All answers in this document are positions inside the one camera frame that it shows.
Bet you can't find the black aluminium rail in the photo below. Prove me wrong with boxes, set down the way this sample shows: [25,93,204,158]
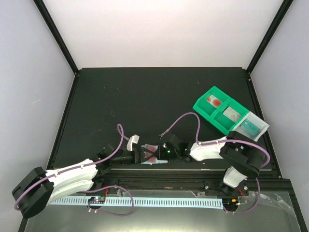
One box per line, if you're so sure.
[96,169,223,190]

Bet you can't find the clear plastic bin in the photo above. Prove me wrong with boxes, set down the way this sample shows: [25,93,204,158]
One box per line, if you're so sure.
[232,111,269,142]

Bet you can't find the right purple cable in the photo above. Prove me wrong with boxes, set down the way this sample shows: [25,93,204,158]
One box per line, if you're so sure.
[161,113,271,168]

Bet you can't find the small circuit board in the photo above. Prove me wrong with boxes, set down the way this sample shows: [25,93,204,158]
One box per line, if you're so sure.
[88,196,105,204]

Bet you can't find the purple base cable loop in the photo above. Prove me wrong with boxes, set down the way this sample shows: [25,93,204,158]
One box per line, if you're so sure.
[87,185,134,216]

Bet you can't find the teal VIP card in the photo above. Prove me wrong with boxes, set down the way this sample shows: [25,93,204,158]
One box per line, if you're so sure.
[241,119,260,137]

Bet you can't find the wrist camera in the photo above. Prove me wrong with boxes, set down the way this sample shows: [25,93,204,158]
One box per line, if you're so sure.
[159,130,170,138]
[126,134,140,151]

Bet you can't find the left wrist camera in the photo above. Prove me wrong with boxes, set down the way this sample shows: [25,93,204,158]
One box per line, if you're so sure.
[126,134,140,151]

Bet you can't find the red dotted card from holder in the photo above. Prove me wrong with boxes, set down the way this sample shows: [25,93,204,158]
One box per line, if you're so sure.
[144,144,158,164]

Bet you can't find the black leather card holder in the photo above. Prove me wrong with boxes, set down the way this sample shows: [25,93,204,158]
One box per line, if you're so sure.
[141,144,169,165]

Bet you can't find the white pink card in bin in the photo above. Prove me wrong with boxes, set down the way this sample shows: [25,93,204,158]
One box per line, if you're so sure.
[223,106,241,122]

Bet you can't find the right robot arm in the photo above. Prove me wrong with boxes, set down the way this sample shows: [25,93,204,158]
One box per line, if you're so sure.
[152,131,270,195]

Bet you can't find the green divided bin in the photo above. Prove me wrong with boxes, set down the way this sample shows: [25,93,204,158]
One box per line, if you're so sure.
[193,86,249,135]

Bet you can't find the white slotted cable duct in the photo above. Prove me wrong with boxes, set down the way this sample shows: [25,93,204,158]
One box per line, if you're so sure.
[51,196,223,209]

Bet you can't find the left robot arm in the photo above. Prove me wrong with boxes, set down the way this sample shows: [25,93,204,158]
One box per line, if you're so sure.
[12,145,156,218]

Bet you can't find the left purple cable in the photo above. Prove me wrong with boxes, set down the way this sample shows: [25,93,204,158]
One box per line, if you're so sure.
[14,123,131,210]

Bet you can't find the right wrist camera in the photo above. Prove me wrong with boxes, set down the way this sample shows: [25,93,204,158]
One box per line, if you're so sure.
[159,130,170,138]

